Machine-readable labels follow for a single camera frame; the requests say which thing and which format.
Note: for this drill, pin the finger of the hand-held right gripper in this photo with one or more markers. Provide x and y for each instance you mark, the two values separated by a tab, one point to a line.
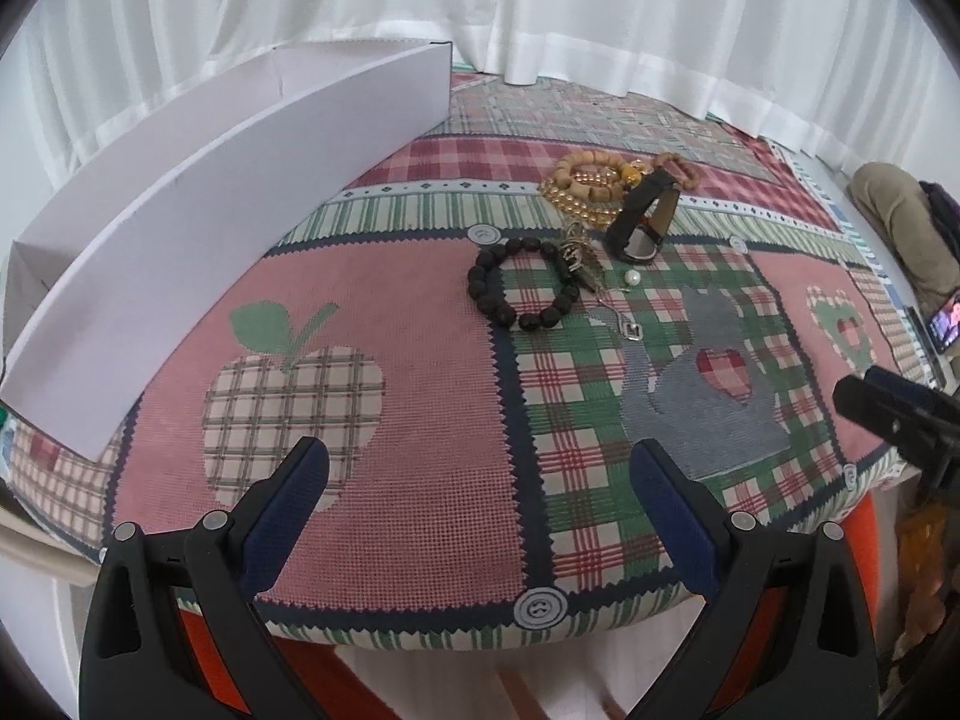
885	405

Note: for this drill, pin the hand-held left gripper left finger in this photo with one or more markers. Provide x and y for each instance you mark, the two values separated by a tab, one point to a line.
289	491

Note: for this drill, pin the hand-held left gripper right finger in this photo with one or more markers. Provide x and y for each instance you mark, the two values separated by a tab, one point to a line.
675	517

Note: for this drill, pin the white cardboard box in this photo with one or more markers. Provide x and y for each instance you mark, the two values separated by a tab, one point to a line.
225	187

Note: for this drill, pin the brown plush toy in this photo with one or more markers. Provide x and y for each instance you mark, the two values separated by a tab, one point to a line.
926	577

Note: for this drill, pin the smartphone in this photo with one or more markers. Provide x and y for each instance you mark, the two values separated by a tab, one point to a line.
945	319

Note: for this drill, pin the patchwork plaid blanket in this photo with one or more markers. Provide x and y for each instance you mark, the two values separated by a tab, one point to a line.
420	420

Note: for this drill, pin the orange stool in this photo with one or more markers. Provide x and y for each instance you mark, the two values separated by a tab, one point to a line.
204	652

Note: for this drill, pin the white curtain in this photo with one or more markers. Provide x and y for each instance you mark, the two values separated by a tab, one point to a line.
600	7

